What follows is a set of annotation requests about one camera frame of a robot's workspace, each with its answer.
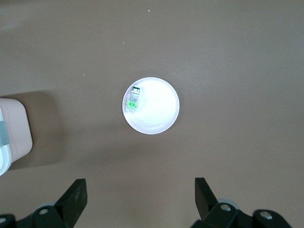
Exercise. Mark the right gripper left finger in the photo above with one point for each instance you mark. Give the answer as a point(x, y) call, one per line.
point(71, 204)

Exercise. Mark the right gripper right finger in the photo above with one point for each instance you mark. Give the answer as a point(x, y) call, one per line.
point(209, 209)

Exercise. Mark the white lidded storage box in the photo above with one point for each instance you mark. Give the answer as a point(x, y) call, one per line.
point(16, 123)

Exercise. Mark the pink round plate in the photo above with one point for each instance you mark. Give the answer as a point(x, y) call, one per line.
point(156, 111)

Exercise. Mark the green white terminal block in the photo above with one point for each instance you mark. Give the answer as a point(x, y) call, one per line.
point(132, 104)

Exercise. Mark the white dark-green contact block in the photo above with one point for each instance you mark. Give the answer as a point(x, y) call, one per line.
point(135, 90)

